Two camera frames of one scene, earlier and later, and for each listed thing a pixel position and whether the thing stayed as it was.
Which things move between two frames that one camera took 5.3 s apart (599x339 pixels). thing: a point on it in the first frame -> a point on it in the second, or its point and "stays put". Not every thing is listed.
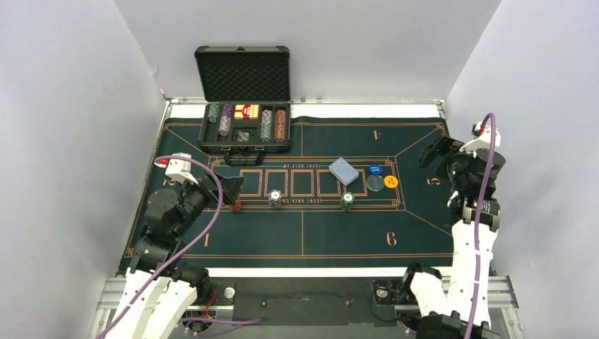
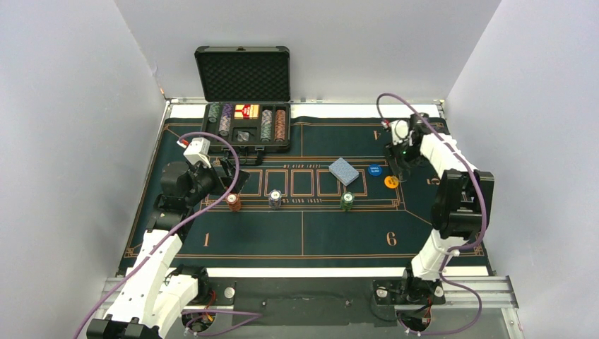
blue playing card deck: [343, 171] stays put
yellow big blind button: [390, 181] stays put
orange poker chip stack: [236, 207] stays put
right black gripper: [440, 148] -> [393, 153]
